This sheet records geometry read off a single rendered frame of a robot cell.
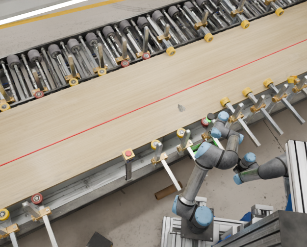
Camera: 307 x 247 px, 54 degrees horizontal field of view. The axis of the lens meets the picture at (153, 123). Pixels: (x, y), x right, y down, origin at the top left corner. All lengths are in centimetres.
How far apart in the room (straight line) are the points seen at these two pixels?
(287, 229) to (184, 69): 202
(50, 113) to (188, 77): 130
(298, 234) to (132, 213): 218
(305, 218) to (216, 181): 221
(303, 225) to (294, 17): 293
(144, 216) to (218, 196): 82
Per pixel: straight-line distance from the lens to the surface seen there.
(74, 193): 270
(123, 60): 306
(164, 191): 324
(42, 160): 255
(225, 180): 350
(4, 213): 250
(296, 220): 132
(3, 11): 132
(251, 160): 232
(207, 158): 180
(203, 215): 200
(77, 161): 248
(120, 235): 321
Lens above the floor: 317
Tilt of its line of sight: 61 degrees down
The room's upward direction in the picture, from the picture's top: 8 degrees clockwise
